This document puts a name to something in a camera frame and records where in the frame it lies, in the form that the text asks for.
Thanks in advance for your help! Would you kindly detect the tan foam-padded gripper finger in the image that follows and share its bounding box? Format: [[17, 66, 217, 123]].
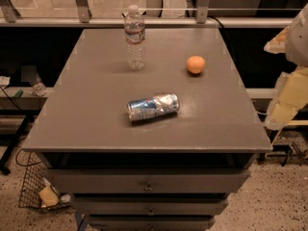
[[264, 66, 308, 130]]

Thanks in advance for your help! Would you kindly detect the yellow metal stand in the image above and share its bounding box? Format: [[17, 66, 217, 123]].
[[269, 120, 308, 167]]

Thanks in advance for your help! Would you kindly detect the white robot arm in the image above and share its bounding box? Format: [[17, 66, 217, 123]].
[[264, 5, 308, 130]]

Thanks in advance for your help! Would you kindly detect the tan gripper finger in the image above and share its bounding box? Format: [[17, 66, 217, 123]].
[[264, 26, 290, 54]]

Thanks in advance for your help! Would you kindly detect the grey drawer cabinet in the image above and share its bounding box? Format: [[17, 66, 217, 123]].
[[23, 28, 270, 231]]

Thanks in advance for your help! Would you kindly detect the metal rail frame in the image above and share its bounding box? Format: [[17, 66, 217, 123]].
[[1, 0, 307, 28]]

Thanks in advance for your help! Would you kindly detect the grey drawer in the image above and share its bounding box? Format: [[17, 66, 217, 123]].
[[71, 194, 228, 216], [45, 168, 249, 193], [89, 216, 215, 231]]

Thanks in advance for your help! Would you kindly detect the clear plastic water bottle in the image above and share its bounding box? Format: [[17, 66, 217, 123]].
[[124, 5, 145, 70]]

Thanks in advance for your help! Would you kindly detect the black wire basket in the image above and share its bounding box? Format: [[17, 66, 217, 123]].
[[18, 153, 70, 213]]

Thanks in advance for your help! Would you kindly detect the yellow sponge in basket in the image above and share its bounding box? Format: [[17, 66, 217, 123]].
[[38, 186, 59, 207]]

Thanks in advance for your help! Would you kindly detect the top grey drawer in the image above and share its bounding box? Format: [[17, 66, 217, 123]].
[[45, 168, 249, 193]]

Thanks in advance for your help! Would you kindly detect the crushed blue silver redbull can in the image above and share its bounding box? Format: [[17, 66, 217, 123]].
[[127, 93, 180, 122]]

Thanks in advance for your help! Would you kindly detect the middle grey drawer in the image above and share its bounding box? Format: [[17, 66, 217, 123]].
[[71, 194, 228, 216]]

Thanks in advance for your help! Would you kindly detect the bottom grey drawer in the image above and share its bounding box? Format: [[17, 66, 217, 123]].
[[89, 216, 215, 231]]

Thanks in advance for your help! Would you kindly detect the orange fruit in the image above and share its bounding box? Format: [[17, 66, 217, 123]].
[[186, 56, 206, 74]]

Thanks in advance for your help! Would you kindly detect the black cable on floor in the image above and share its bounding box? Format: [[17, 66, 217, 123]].
[[14, 147, 42, 167]]

